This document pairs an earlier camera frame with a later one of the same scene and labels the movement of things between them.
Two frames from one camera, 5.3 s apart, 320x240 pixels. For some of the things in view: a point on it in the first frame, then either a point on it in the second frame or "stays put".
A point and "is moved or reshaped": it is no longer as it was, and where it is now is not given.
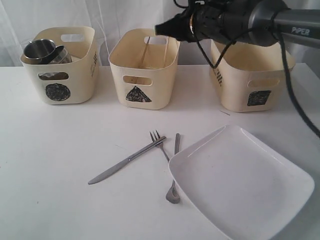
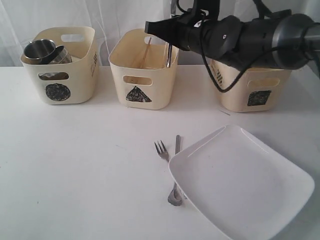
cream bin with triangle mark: (144, 68) stays put
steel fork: (160, 145) is moved or reshaped
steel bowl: (53, 76) stays put
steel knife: (113, 169) -> (169, 55)
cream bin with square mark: (250, 78) stays put
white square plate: (247, 189) stays put
